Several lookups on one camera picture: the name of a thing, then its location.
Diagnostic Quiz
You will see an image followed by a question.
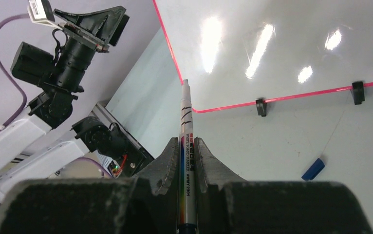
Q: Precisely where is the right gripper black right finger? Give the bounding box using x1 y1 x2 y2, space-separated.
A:
194 137 373 234

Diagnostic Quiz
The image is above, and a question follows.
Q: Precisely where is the left controller board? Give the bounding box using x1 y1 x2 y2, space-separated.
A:
107 155 128 178

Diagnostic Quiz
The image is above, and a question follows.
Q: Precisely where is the blue marker cap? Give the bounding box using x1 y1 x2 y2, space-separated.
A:
301 158 325 181

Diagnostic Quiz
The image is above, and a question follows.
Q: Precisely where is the black whiteboard foot clip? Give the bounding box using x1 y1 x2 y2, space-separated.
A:
256 98 267 117
351 81 365 105

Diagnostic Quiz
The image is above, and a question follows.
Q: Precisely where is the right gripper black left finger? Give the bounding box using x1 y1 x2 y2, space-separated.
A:
0 137 179 234

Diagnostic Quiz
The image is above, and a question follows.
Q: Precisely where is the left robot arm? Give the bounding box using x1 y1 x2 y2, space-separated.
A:
0 0 129 202

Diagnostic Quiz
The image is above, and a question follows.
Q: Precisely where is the pink-framed whiteboard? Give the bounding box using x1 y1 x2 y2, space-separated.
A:
154 0 373 114

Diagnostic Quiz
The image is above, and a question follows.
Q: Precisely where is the white whiteboard marker pen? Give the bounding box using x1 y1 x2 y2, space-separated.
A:
177 79 197 234

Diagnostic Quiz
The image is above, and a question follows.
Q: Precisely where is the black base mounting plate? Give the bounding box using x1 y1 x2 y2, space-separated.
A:
90 102 154 177

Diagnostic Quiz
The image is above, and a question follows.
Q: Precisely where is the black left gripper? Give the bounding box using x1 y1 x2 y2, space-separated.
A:
54 6 130 53

